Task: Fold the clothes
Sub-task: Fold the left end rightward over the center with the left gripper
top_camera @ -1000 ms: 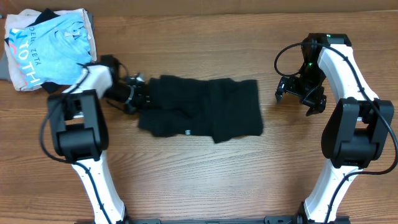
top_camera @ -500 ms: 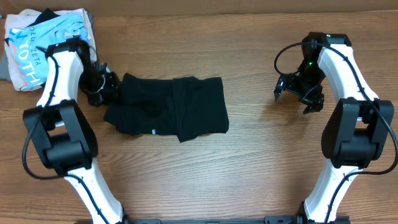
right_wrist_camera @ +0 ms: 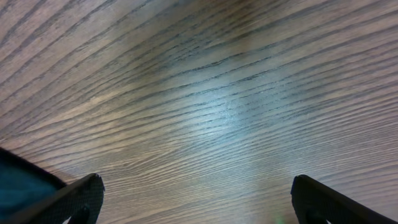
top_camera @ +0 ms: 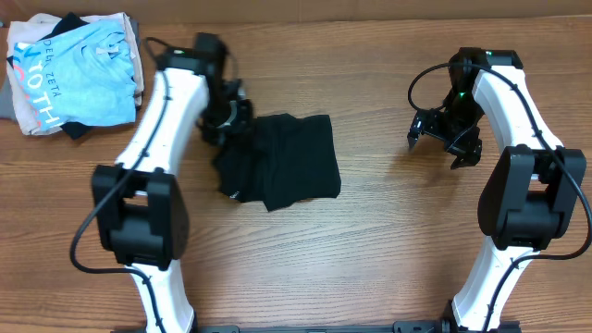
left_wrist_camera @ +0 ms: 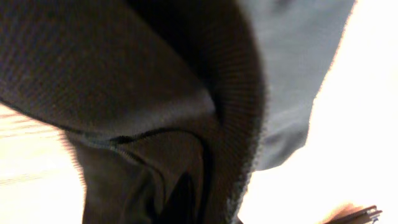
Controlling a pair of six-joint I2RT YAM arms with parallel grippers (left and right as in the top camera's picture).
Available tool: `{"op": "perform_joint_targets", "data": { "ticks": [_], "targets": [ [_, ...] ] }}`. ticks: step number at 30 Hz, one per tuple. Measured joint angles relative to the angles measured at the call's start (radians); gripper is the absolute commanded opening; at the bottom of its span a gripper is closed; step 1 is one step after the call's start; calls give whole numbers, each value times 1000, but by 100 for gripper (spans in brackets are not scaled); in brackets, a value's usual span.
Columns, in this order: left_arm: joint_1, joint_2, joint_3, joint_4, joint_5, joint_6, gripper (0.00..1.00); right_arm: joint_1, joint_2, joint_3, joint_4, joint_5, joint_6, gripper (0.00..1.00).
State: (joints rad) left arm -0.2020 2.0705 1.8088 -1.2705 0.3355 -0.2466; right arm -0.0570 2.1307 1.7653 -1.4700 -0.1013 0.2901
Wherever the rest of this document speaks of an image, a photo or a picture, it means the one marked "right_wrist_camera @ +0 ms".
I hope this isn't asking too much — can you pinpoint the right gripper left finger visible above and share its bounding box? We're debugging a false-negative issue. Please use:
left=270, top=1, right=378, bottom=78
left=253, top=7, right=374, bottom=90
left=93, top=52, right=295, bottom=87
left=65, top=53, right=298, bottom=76
left=1, top=173, right=105, bottom=224

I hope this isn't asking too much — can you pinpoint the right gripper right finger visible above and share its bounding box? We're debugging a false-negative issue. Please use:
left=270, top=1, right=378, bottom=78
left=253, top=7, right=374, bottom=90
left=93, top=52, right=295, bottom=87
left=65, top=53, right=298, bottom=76
left=290, top=175, right=397, bottom=224

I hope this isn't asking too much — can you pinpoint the black polo shirt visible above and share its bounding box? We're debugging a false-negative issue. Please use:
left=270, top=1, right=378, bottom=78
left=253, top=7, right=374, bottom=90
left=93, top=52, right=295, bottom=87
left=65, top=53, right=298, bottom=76
left=1, top=148, right=66, bottom=221

